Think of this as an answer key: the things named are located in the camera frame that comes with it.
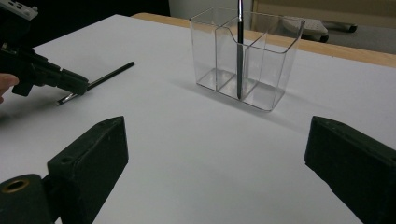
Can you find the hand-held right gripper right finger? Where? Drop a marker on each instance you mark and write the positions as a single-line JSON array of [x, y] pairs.
[[358, 165]]

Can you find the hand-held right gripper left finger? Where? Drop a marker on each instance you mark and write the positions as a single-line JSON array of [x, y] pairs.
[[93, 161]]

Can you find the thin black makeup brush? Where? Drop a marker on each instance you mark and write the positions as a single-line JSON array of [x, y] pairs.
[[240, 62], [109, 74]]

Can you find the clear acrylic organizer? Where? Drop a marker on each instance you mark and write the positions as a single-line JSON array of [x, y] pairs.
[[271, 77]]

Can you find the black curtain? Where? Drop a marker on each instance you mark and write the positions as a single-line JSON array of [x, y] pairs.
[[93, 12]]

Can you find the grey chair base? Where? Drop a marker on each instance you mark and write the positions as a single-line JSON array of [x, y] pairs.
[[311, 29]]

